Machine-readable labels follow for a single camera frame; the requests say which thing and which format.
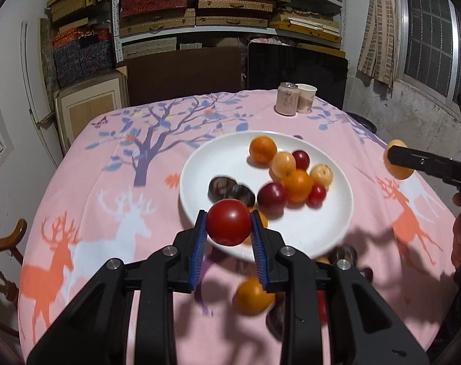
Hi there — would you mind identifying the barred mesh window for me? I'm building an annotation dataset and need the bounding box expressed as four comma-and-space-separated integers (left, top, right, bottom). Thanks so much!
392, 0, 461, 115

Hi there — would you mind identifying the large orange tomato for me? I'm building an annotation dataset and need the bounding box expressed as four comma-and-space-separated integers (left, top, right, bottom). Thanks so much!
249, 136, 278, 166

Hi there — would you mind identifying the drink can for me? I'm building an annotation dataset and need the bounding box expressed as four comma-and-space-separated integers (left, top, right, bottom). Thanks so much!
275, 82, 300, 115

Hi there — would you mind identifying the blue patterned box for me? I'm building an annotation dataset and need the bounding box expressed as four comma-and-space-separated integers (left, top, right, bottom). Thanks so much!
53, 46, 86, 88
82, 40, 115, 80

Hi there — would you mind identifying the wood framed panel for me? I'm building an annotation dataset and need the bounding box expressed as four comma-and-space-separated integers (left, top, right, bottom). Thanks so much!
53, 66, 129, 153

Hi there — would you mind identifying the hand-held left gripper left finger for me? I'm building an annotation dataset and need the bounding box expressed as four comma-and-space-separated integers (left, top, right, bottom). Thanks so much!
27, 210, 209, 365

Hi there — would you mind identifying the small red tomato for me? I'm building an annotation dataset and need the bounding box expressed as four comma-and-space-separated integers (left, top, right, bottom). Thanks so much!
292, 150, 311, 170
307, 183, 327, 208

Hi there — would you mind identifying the stack of tan woven boxes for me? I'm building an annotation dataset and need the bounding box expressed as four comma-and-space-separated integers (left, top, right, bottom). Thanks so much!
118, 0, 345, 59

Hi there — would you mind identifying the white trim strip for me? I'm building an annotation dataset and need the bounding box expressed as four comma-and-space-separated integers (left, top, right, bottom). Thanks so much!
20, 21, 64, 168

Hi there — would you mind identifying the yellow pepino melon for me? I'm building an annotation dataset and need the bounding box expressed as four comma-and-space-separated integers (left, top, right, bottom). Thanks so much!
272, 151, 297, 179
310, 164, 334, 189
383, 139, 416, 180

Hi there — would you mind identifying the black round stool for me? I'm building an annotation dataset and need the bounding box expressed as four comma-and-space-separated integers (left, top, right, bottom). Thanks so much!
345, 112, 378, 134

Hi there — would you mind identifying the white metal shelf rack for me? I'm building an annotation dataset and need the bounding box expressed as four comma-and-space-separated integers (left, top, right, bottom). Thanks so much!
112, 0, 347, 63

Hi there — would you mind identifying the pink deer print tablecloth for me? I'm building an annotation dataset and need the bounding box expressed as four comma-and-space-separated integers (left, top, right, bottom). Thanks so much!
17, 89, 459, 365

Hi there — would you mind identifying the orange patterned box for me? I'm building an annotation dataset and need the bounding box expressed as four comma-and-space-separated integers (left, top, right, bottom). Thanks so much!
52, 26, 113, 48

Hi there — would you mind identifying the large dark red tomato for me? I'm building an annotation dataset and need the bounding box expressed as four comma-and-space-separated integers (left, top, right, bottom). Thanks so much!
257, 182, 287, 214

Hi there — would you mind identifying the brown wooden board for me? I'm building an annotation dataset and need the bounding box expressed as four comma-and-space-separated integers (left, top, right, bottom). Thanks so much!
116, 47, 243, 107

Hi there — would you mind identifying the pink cloth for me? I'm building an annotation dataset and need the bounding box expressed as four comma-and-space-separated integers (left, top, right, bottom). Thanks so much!
249, 35, 288, 46

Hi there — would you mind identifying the paper cup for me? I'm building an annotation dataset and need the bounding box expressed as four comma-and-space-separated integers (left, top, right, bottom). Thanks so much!
296, 84, 318, 114

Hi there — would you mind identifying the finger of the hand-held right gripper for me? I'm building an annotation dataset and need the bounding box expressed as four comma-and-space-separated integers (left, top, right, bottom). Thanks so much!
388, 146, 450, 179

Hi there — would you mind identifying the grey marbled panel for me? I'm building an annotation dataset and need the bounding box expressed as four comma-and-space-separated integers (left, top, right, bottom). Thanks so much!
38, 17, 60, 92

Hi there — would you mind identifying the carved wooden chair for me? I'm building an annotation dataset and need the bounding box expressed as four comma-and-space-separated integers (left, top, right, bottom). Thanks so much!
0, 218, 27, 339

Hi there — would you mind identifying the tan checkered curtain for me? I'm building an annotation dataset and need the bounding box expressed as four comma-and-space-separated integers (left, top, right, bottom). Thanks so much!
357, 0, 400, 86

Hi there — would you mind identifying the white plate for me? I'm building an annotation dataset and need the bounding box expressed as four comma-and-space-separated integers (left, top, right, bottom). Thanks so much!
179, 131, 355, 263

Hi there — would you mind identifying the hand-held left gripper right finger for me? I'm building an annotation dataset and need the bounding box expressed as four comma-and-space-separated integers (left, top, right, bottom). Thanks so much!
249, 209, 431, 365

